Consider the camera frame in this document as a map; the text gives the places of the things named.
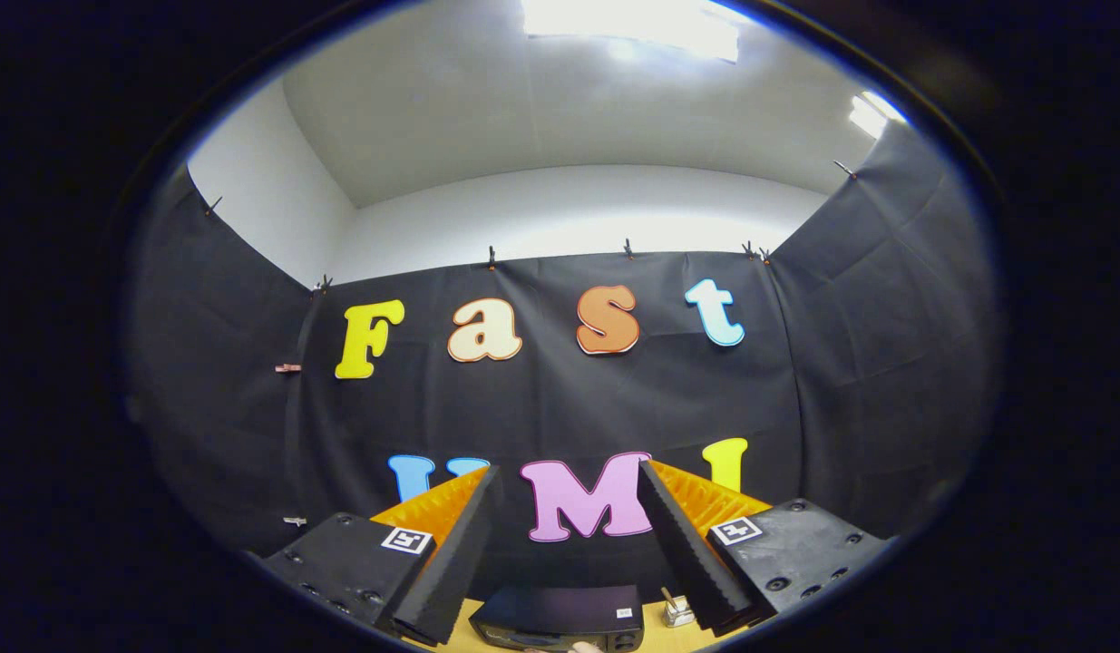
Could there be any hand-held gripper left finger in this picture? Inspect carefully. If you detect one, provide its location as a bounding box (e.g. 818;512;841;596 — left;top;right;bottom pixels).
260;465;504;647

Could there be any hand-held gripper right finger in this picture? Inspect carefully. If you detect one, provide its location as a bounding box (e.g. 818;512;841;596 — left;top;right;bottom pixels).
638;459;890;636

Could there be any black toaster oven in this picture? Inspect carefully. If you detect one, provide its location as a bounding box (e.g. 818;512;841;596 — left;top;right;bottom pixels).
469;583;645;653

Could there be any row of black cloth clips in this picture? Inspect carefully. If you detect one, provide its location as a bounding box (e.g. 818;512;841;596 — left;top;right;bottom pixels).
204;160;858;296

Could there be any small ceiling light panel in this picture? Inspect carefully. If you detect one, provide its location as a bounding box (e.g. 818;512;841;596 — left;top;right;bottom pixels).
848;91;907;139

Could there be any large ceiling light panel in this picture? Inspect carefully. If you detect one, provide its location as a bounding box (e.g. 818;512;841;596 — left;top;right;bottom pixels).
521;0;740;63

